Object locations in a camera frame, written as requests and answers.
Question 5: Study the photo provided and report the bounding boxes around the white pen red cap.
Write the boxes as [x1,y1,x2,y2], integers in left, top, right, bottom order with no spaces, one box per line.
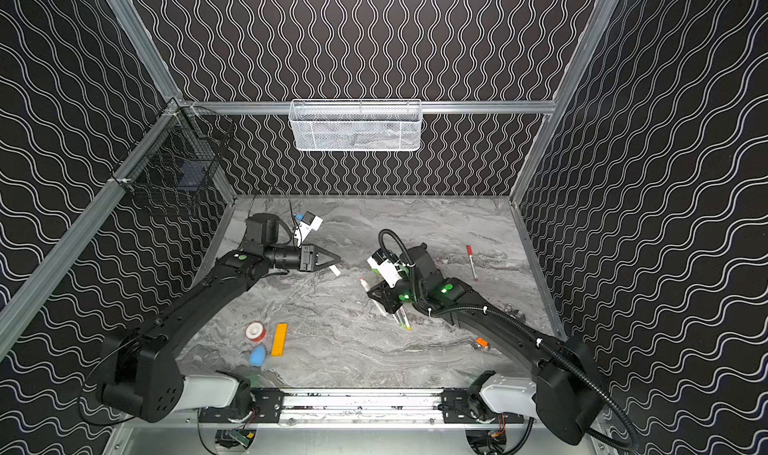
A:
[466,245,479,281]

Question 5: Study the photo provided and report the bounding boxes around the white pen pink accents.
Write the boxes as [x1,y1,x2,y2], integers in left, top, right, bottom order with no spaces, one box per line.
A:
[359,276,389,316]

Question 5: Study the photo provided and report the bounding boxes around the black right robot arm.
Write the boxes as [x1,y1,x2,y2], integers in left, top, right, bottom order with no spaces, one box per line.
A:
[367,229,639,453]

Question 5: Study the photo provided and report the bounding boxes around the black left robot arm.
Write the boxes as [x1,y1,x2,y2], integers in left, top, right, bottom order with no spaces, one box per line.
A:
[91,213,341,423]

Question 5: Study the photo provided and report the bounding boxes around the white pen green end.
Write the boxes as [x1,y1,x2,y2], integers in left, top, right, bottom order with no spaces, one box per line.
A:
[393,313,406,328]

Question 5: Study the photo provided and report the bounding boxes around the white pen yellow tip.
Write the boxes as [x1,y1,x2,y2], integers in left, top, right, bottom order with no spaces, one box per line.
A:
[399,309,412,331]

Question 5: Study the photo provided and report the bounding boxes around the red white tape roll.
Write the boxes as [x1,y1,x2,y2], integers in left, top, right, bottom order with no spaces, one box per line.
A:
[245,321,266,343]

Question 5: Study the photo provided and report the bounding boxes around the yellow rectangular block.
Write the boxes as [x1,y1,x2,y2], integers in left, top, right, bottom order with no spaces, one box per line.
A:
[270,323,288,357]

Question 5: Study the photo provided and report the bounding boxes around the blue egg-shaped sponge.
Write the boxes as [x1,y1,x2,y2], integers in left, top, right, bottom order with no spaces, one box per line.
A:
[248,344,267,367]

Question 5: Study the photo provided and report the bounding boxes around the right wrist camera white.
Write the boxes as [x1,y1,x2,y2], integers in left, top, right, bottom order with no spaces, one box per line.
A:
[367,249,407,288]

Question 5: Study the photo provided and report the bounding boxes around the white wire mesh basket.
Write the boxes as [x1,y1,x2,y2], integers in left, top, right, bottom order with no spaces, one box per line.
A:
[288,99,424,152]

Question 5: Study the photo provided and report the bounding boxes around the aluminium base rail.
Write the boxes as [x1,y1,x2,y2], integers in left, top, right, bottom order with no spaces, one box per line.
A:
[119,386,607,427]

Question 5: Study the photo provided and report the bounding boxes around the black wire mesh basket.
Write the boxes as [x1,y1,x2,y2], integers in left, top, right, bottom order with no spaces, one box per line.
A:
[116,105,235,219]

